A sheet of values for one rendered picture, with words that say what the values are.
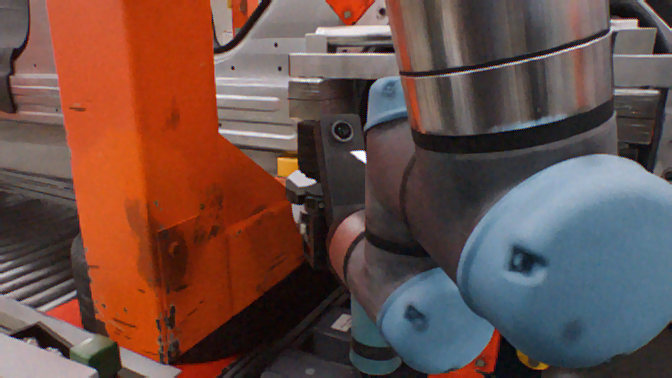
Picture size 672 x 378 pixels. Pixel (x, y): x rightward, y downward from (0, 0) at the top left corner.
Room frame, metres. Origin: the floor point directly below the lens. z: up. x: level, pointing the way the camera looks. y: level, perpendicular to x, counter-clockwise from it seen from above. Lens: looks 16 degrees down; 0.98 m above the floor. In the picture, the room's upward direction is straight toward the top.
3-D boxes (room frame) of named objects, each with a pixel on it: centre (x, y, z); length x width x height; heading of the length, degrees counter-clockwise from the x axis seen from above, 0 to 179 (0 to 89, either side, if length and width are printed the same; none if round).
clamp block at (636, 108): (0.46, -0.28, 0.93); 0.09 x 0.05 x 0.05; 152
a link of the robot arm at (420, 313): (0.31, -0.06, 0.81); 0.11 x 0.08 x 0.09; 17
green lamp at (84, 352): (0.46, 0.28, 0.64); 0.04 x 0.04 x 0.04; 62
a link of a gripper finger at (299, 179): (0.55, 0.05, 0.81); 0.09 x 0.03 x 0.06; 26
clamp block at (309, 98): (0.62, 0.02, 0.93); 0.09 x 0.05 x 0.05; 152
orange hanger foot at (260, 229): (1.01, 0.13, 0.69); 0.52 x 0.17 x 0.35; 152
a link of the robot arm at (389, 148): (0.29, -0.06, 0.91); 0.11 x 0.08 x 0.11; 9
